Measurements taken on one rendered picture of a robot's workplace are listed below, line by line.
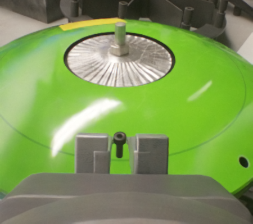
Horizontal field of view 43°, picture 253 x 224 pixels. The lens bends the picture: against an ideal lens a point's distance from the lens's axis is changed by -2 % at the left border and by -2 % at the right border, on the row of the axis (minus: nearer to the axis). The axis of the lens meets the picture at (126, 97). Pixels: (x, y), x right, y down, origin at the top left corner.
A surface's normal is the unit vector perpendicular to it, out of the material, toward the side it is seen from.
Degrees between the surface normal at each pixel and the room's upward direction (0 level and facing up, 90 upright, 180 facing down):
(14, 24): 0
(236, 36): 0
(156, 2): 86
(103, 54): 11
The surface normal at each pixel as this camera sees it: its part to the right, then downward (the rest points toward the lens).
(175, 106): 0.13, -0.69
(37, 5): -0.58, 0.52
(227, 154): 0.27, -0.54
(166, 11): -0.92, 0.15
